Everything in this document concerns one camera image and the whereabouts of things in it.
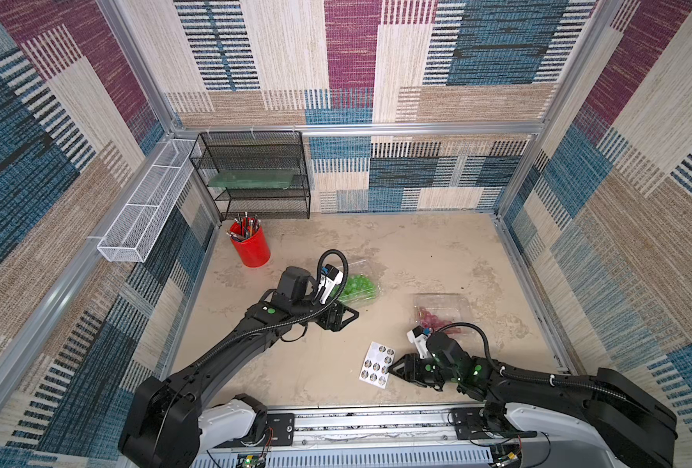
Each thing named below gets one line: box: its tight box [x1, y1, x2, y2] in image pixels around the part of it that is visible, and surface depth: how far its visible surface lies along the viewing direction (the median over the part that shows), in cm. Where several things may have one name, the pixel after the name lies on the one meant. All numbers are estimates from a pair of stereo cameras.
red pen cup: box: [229, 217, 271, 269], surface depth 101 cm
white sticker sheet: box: [358, 341, 396, 390], surface depth 84 cm
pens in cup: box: [226, 211, 262, 242], surface depth 99 cm
